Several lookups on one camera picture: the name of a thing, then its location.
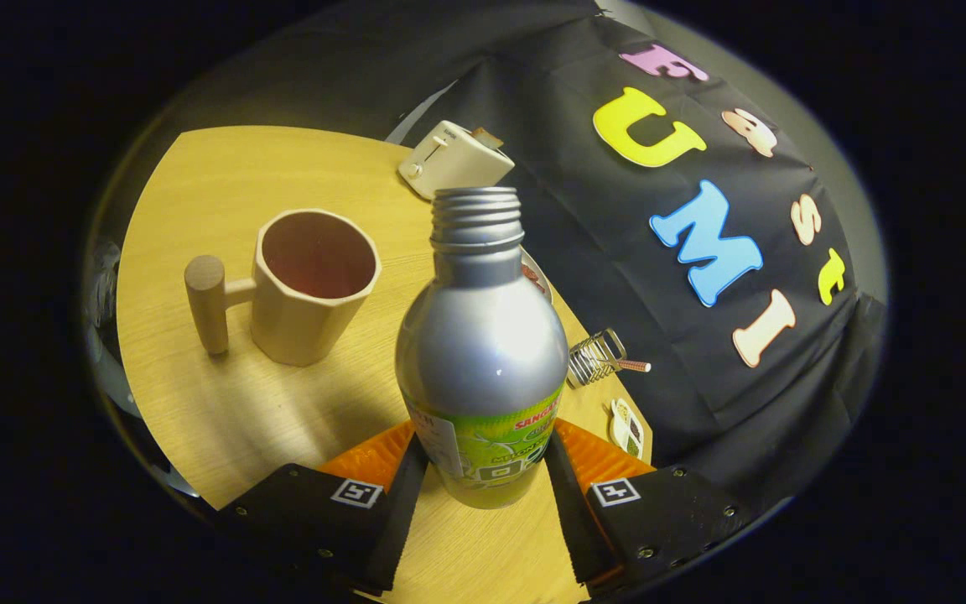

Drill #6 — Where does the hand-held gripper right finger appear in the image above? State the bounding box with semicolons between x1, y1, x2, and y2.
543;418;759;595

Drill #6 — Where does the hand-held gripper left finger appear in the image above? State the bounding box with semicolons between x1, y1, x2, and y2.
216;419;430;595

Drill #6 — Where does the silver bottle green label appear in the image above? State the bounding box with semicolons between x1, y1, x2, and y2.
395;186;569;510

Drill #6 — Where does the beige cup wooden handle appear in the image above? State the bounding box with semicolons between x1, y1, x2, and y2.
184;209;382;367

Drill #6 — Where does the white divided dish with beans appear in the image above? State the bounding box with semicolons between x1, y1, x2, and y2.
609;398;645;460

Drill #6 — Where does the wooden table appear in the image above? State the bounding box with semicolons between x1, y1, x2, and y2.
117;126;654;604

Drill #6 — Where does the white round plate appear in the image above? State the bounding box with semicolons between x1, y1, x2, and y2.
521;247;553;305

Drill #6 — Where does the white toaster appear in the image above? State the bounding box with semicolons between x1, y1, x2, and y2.
398;121;515;201

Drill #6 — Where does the metal wire holder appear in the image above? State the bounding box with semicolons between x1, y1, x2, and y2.
567;328;627;388

